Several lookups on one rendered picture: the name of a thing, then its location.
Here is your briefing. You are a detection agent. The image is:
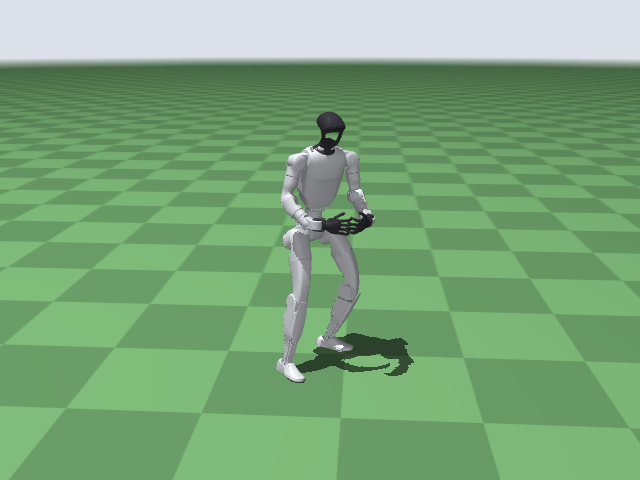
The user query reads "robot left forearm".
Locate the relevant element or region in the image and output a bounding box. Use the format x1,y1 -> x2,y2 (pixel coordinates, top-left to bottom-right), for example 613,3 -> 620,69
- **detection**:
353,190 -> 376,227

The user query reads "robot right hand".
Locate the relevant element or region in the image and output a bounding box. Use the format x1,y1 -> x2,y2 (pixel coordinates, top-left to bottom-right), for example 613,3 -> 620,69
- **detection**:
312,212 -> 352,236

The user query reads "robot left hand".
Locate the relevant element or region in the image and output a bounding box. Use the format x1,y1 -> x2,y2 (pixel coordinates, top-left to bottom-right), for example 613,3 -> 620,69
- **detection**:
345,212 -> 374,234

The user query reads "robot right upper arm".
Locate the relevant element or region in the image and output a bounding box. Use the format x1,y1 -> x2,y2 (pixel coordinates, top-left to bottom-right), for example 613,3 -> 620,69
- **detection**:
280,152 -> 308,206

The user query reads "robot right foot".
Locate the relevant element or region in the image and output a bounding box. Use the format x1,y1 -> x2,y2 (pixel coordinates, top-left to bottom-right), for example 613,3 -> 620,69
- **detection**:
276,358 -> 305,382

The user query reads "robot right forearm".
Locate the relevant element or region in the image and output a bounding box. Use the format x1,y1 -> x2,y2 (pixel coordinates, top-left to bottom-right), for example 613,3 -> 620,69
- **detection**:
281,195 -> 322,231

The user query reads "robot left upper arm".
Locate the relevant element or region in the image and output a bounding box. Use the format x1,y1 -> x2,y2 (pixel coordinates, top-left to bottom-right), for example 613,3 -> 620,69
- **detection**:
343,150 -> 363,203

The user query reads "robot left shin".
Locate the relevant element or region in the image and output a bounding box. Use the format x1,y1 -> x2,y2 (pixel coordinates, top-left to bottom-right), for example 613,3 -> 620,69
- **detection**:
324,293 -> 361,340

